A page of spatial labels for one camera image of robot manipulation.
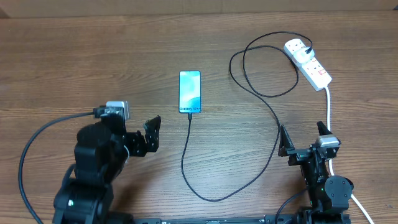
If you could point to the blue Galaxy smartphone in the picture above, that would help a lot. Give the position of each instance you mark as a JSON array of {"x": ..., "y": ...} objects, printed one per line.
[{"x": 189, "y": 92}]

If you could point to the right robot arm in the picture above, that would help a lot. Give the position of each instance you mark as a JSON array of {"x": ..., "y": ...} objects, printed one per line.
[{"x": 329, "y": 195}]

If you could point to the white charger adapter plug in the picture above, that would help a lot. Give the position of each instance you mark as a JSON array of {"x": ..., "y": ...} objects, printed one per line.
[{"x": 304, "y": 55}]

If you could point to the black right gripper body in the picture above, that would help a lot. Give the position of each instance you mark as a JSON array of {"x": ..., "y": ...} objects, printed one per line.
[{"x": 298, "y": 155}]

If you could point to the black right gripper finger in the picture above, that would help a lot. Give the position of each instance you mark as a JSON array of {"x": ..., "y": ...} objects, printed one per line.
[
  {"x": 286, "y": 144},
  {"x": 322, "y": 129}
]

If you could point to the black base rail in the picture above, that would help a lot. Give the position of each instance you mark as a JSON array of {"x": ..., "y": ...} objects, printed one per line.
[{"x": 267, "y": 219}]

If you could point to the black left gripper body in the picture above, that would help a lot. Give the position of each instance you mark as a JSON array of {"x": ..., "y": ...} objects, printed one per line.
[{"x": 135, "y": 144}]

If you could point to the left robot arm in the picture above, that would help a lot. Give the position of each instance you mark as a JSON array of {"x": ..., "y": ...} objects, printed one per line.
[{"x": 101, "y": 152}]

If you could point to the white power strip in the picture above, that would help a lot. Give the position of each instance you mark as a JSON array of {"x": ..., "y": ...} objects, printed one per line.
[{"x": 313, "y": 71}]

